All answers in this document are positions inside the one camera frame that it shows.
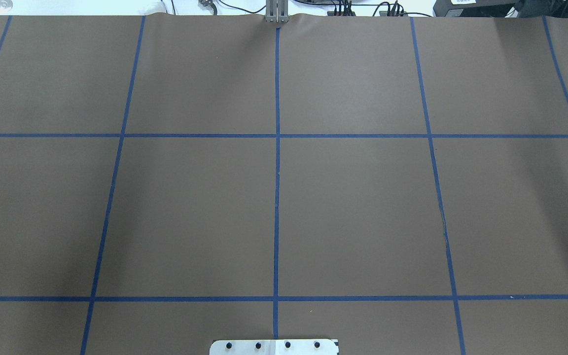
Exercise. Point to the black box device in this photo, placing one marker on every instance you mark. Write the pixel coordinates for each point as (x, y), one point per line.
(473, 8)

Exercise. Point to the brown paper table cover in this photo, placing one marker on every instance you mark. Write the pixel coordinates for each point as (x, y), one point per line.
(169, 184)

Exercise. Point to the aluminium frame post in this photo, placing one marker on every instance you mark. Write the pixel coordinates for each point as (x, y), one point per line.
(276, 11)

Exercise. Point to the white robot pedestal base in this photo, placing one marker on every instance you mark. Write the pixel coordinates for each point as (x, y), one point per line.
(275, 347)

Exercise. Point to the round silver object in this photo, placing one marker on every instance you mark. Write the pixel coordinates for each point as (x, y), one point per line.
(5, 6)

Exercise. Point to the black usb hub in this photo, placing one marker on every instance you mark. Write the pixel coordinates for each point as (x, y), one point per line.
(389, 9)
(342, 8)

